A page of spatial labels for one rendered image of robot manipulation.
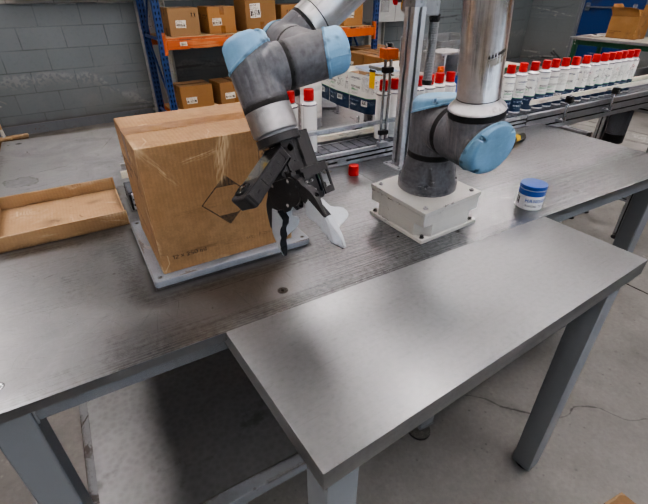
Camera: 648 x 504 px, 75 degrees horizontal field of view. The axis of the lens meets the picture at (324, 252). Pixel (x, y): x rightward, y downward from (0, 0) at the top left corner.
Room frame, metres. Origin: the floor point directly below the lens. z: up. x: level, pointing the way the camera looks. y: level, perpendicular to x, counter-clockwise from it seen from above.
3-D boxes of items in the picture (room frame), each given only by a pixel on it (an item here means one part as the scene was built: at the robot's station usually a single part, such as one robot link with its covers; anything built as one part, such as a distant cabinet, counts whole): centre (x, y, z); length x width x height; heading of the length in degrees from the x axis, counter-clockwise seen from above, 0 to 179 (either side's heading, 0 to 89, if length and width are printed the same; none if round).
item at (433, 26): (1.51, -0.35, 1.18); 0.04 x 0.04 x 0.21
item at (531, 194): (1.09, -0.58, 0.86); 0.07 x 0.07 x 0.07
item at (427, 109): (1.02, -0.27, 1.09); 0.13 x 0.12 x 0.14; 24
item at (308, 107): (1.40, 0.05, 0.98); 0.05 x 0.05 x 0.20
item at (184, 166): (0.90, 0.27, 0.99); 0.30 x 0.24 x 0.27; 121
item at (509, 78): (1.87, -0.77, 0.98); 0.05 x 0.05 x 0.20
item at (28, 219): (1.02, 0.71, 0.85); 0.30 x 0.26 x 0.04; 120
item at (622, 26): (5.99, -3.81, 0.97); 0.47 x 0.41 x 0.37; 120
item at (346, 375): (0.93, -0.12, 0.81); 0.90 x 0.90 x 0.04; 34
